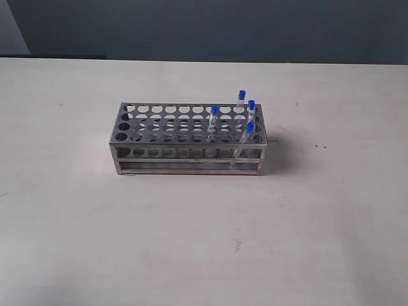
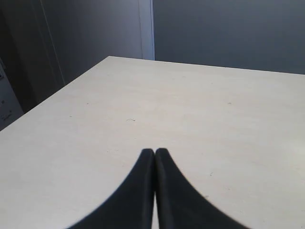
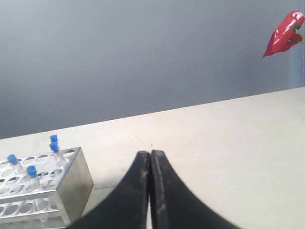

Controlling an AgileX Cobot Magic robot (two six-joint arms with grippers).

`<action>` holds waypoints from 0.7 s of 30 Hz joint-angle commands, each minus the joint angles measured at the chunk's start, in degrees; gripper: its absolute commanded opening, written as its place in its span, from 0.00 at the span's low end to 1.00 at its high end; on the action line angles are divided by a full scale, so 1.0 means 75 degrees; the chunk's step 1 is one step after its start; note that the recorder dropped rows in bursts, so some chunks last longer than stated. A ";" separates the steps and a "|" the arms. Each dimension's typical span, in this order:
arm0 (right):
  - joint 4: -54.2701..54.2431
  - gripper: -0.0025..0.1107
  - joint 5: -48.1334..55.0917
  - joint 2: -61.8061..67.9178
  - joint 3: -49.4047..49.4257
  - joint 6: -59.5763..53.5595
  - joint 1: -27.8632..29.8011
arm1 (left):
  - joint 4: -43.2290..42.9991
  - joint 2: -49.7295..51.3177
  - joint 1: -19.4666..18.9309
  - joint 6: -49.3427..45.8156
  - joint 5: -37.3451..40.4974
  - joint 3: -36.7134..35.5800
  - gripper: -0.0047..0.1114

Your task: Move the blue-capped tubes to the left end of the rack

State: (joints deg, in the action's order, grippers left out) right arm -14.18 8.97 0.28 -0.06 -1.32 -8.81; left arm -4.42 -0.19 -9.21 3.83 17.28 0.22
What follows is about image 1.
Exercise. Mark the stainless steel test tube rack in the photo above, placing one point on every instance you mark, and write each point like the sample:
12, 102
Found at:
165, 138

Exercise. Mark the blue-capped tube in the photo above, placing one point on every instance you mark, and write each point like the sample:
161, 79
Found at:
240, 104
212, 123
244, 138

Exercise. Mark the blue-capped tube edge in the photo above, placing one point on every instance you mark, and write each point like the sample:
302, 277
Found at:
251, 111

